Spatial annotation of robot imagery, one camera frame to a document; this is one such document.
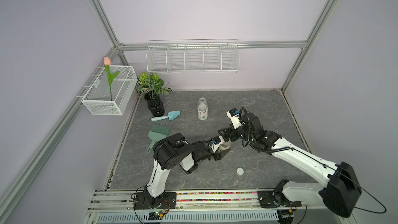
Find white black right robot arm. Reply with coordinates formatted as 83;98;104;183
222;107;362;218

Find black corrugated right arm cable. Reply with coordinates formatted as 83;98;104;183
237;106;340;175

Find black glossy plant vase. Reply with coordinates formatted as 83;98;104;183
144;93;165;117

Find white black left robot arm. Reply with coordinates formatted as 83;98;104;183
144;133;231;199

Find light blue plastic trowel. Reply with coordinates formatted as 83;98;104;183
151;111;181;122

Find green hand brush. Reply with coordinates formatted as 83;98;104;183
151;124;172;136

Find clear bottle yellow white label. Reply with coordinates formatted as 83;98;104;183
197;97;208;120

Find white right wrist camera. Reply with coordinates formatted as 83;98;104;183
227;108;242;130

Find grey slotted cable duct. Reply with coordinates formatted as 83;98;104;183
95;210;279;224

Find aluminium frame profiles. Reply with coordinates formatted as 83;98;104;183
1;0;339;224

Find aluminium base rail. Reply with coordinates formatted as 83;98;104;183
88;189;330;212

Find clear bottle red cream label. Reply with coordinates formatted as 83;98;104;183
218;141;232;151

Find pink artificial tulip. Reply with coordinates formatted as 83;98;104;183
104;57;120;101

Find green artificial leafy plant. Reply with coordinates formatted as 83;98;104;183
137;72;172;100

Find white wire wall shelf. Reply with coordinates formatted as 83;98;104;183
146;39;240;73

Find white bottle cap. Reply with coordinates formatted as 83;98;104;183
236;168;244;175

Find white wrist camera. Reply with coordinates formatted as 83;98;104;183
227;108;242;130
209;136;224;153

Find white wire basket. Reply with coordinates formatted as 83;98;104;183
77;65;137;116

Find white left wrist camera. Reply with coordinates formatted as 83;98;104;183
209;136;224;153

